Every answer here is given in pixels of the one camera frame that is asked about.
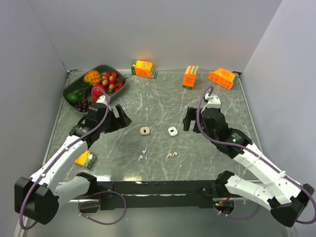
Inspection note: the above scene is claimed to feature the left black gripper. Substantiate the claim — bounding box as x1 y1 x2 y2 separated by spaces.
98 104 132 133

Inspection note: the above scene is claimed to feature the white earbud charging case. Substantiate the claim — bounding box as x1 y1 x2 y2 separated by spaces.
168 126 178 137

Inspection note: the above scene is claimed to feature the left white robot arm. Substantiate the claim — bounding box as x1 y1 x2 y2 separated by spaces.
14 103 132 230

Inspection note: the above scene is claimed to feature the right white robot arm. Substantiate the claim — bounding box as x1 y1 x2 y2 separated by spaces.
183 107 315 227

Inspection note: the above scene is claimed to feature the beige earbud charging case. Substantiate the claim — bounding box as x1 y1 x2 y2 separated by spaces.
140 127 150 136

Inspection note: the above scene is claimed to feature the red apple toy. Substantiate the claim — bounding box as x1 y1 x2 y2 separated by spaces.
91 84 106 98

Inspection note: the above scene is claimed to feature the dark grape bunch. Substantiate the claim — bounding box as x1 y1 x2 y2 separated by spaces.
76 100 93 113

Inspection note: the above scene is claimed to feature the red lychee bunch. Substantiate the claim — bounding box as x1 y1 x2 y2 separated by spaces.
102 72 127 93

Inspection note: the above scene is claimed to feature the orange sponge box back middle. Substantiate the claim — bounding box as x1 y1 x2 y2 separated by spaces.
182 65 199 90

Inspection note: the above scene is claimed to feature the orange sponge box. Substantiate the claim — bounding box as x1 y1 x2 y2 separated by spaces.
131 60 158 79
208 68 237 90
75 150 97 169
182 65 199 90

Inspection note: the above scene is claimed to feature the orange sponge box front left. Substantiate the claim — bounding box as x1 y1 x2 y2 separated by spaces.
75 150 97 169

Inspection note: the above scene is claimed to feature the orange pineapple toy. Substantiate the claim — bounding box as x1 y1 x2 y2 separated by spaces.
83 70 102 86

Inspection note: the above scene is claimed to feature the orange sponge box back right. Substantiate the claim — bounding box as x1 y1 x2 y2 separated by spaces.
208 68 237 90

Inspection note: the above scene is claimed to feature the green lime toy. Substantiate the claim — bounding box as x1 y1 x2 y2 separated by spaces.
66 93 80 104

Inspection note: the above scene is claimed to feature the grey fruit tray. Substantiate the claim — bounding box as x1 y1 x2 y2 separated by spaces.
63 65 126 115

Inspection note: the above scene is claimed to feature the orange sponge box back left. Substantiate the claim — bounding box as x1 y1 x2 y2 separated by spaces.
131 60 158 79

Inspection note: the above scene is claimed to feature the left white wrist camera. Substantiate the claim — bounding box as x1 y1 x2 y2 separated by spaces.
93 95 110 105

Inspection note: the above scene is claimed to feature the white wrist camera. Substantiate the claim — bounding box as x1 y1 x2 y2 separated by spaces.
204 94 221 108
93 95 110 105

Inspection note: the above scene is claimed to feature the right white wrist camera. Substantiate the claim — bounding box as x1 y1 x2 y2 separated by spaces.
204 94 221 108

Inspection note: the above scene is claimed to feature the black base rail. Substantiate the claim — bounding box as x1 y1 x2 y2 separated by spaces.
78 179 245 214

